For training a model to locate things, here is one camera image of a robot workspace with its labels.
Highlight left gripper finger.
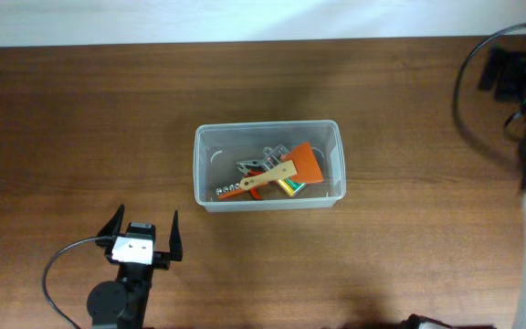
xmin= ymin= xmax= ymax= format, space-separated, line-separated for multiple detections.
xmin=169 ymin=210 xmax=183 ymax=256
xmin=97 ymin=205 xmax=125 ymax=237

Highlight orange socket bit rail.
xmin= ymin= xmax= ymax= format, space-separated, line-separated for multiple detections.
xmin=215 ymin=183 xmax=246 ymax=199

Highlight small red-handled pliers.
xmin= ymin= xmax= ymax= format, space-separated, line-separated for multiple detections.
xmin=236 ymin=160 xmax=264 ymax=201

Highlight clear case coloured tubes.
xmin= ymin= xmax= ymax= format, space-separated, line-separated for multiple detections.
xmin=261 ymin=144 xmax=305 ymax=197

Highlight orange scraper wooden handle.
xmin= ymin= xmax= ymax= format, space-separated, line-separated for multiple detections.
xmin=239 ymin=142 xmax=324 ymax=190

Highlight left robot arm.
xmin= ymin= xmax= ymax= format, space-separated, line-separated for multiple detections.
xmin=87 ymin=206 xmax=183 ymax=329

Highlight clear plastic container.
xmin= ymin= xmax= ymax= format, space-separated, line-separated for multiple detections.
xmin=194 ymin=120 xmax=346 ymax=213

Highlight right black cable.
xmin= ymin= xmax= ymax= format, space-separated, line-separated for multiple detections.
xmin=452 ymin=17 xmax=526 ymax=138

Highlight black cable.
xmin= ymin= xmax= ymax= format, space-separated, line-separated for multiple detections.
xmin=452 ymin=17 xmax=526 ymax=138
xmin=41 ymin=236 xmax=109 ymax=329

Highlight left black cable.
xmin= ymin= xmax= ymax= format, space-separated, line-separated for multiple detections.
xmin=41 ymin=236 xmax=109 ymax=329

